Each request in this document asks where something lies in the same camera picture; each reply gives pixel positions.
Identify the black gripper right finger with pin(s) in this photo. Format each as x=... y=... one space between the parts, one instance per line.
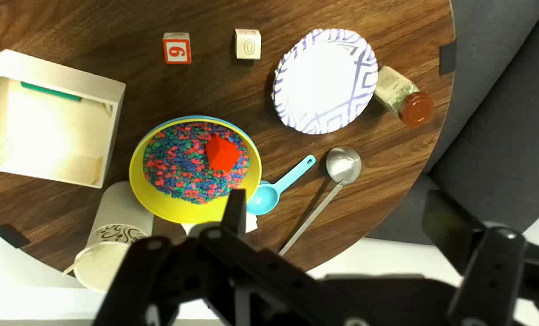
x=452 y=226

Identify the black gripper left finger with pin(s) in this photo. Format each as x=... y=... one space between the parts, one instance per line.
x=235 y=217

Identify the orange block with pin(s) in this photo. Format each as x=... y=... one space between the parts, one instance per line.
x=222 y=154

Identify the yellow bowl with coloured gravel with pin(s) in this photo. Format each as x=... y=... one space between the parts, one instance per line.
x=171 y=177

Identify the cream letter block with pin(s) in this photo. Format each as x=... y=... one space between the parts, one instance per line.
x=249 y=43

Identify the red number six block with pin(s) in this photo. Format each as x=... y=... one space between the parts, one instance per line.
x=178 y=47

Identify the teal measuring spoon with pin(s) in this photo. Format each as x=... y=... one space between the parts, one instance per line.
x=269 y=193

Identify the grey sofa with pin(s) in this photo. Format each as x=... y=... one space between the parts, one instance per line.
x=488 y=155

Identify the white patterned cup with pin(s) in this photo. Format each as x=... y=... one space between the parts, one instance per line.
x=121 y=219

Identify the spice jar with red lid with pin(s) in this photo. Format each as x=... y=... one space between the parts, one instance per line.
x=401 y=96

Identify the white blue paper plate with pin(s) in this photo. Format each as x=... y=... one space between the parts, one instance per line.
x=325 y=81

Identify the white wooden box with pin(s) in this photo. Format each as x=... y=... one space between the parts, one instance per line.
x=52 y=137

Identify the green marker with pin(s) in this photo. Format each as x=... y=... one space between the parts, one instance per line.
x=52 y=90

